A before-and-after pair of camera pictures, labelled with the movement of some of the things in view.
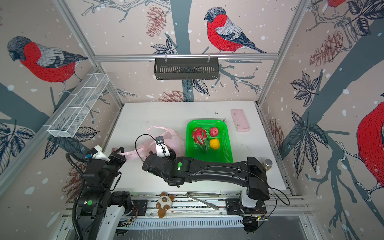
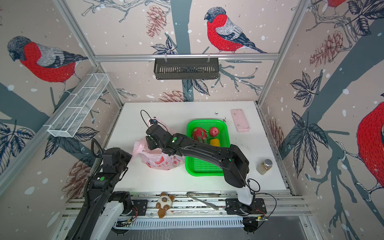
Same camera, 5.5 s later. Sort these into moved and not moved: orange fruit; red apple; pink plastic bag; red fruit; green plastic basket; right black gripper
Moved: pink plastic bag; right black gripper
Not moved: orange fruit; green plastic basket; red fruit; red apple
